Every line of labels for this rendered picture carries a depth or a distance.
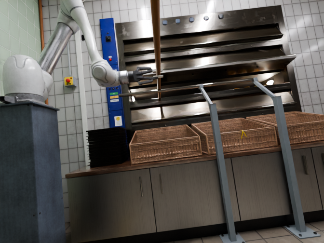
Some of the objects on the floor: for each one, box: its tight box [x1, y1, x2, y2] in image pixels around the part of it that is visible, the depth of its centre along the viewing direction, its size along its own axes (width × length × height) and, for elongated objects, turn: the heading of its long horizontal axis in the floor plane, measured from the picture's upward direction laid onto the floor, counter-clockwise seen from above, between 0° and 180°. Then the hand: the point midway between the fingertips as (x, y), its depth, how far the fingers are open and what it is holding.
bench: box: [65, 134, 324, 243], centre depth 142 cm, size 56×242×58 cm
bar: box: [119, 77, 321, 243], centre depth 123 cm, size 31×127×118 cm
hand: (157, 74), depth 111 cm, fingers closed on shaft, 3 cm apart
